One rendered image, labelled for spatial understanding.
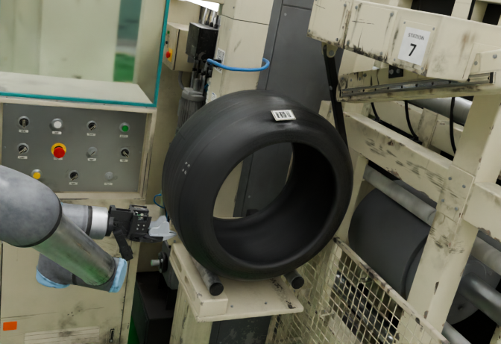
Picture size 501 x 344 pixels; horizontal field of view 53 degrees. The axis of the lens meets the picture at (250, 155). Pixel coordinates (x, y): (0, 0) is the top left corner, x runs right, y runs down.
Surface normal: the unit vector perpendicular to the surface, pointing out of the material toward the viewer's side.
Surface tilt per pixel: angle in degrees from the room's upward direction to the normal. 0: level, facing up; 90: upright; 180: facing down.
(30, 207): 67
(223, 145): 61
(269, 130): 80
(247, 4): 90
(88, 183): 90
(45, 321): 90
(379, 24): 90
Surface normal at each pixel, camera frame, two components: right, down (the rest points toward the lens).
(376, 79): -0.91, -0.04
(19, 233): 0.43, 0.59
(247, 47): 0.37, 0.36
